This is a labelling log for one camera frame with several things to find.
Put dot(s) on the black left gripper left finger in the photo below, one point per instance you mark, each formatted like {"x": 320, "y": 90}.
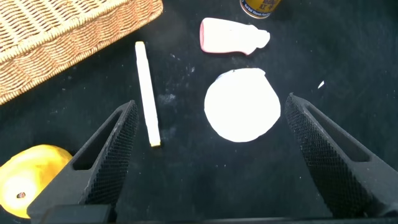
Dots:
{"x": 102, "y": 174}

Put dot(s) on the crushed white paper bowl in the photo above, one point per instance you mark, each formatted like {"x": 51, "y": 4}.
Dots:
{"x": 242, "y": 105}

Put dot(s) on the pink bottle white cap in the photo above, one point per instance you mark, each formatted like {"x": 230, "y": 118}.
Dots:
{"x": 230, "y": 35}

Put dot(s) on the yellow pear fruit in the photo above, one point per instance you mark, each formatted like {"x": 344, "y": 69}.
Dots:
{"x": 28, "y": 174}

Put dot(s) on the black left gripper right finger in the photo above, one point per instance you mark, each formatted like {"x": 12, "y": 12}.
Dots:
{"x": 335, "y": 174}

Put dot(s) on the gold drink can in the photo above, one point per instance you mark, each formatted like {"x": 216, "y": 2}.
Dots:
{"x": 259, "y": 7}

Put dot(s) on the white marker yellow cap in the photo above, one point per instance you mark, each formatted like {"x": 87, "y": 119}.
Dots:
{"x": 147, "y": 93}

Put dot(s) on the small white paper scrap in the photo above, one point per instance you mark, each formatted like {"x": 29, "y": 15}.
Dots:
{"x": 321, "y": 84}

